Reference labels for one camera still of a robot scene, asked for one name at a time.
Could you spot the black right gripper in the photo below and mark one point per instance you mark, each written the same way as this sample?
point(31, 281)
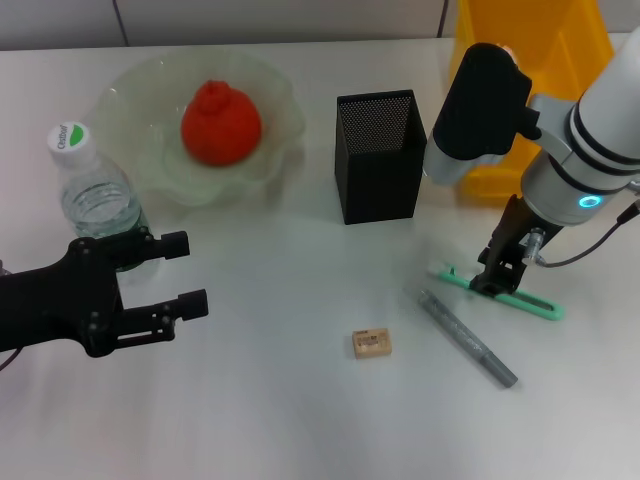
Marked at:
point(520, 235)

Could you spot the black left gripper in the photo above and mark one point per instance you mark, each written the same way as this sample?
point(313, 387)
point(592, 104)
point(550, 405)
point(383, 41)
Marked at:
point(60, 305)

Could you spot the green pen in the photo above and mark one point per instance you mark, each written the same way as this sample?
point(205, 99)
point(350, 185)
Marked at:
point(555, 314)

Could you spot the clear green-label water bottle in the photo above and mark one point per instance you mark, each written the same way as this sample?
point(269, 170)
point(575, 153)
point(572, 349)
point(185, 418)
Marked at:
point(90, 200)

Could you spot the grey marker pen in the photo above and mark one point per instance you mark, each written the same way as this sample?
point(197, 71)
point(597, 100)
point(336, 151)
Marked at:
point(465, 340)

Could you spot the black mesh pen holder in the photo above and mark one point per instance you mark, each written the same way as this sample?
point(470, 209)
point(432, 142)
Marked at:
point(380, 190)

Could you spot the orange fruit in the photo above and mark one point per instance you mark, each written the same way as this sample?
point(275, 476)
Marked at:
point(220, 125)

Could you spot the green glass fruit plate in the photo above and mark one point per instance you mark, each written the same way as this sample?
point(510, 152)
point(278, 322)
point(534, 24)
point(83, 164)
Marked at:
point(140, 100)

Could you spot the yellow plastic bin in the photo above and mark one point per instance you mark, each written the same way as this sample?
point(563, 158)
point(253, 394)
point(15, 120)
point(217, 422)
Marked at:
point(560, 30)

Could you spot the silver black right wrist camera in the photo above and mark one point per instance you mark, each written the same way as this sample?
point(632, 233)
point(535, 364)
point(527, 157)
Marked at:
point(480, 110)

